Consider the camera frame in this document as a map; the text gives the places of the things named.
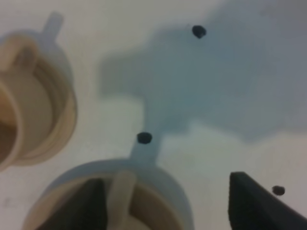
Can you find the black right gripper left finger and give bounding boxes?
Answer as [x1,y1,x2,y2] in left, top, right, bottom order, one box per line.
[51,179,107,230]

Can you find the beige ceramic teapot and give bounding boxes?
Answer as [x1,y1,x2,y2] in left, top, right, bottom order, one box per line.
[23,170,192,230]

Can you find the beige saucer middle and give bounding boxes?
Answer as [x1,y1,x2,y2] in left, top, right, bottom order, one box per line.
[1,34,77,166]

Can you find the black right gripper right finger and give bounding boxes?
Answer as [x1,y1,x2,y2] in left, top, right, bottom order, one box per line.
[228,172,307,230]

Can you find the beige teacup middle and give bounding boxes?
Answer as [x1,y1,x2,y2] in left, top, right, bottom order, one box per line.
[0,35,53,170]

